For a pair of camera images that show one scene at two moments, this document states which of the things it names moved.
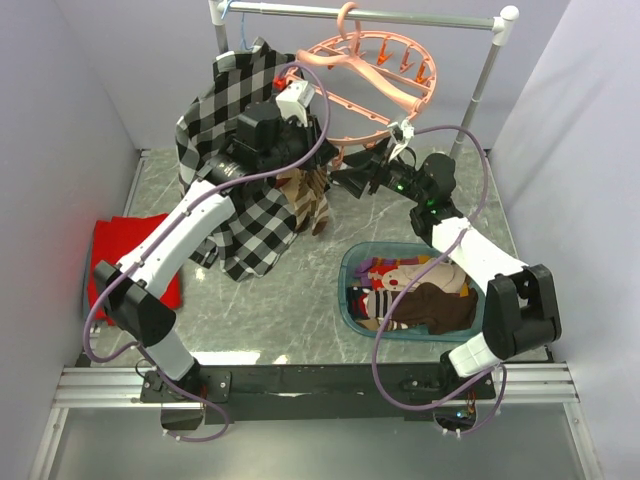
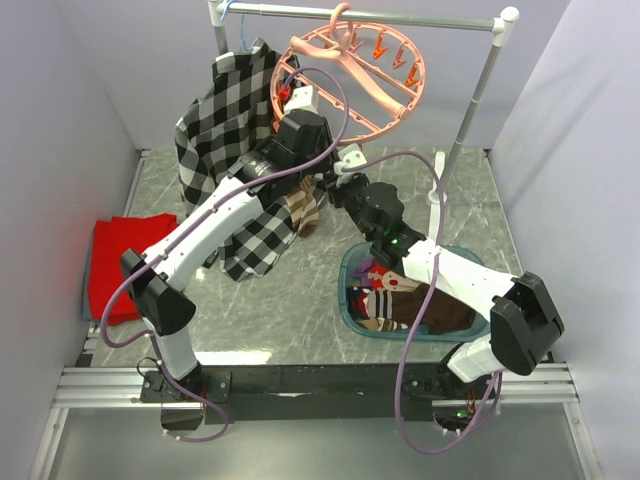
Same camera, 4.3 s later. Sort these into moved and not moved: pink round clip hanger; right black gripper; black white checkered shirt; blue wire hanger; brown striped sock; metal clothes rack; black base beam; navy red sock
Moved: right black gripper; pink round clip hanger; brown striped sock
Not moved: blue wire hanger; black base beam; black white checkered shirt; navy red sock; metal clothes rack
